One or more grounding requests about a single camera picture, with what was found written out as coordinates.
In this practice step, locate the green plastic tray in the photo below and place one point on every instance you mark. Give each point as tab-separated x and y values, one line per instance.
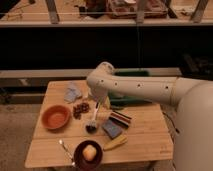
120	101

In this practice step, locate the black dish brush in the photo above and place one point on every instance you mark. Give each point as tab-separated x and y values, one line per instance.
91	125

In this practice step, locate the orange red bowl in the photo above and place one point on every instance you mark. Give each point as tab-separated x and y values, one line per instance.
55	117

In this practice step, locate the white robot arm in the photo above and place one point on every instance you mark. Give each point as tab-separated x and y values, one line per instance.
192	99

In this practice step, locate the silver spoon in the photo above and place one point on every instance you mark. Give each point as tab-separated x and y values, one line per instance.
63	145

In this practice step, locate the dark grape bunch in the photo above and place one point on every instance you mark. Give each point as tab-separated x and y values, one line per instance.
79	109

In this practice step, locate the dark maroon bowl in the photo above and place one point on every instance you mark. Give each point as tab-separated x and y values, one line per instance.
81	163

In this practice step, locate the light blue towel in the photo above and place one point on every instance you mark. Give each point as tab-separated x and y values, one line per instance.
72	93

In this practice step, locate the blue sponge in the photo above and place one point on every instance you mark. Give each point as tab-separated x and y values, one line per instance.
111	129

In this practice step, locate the yellow banana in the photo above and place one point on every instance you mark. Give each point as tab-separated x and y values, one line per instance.
107	103

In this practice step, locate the yellow apple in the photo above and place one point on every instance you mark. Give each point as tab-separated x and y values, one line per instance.
89	152

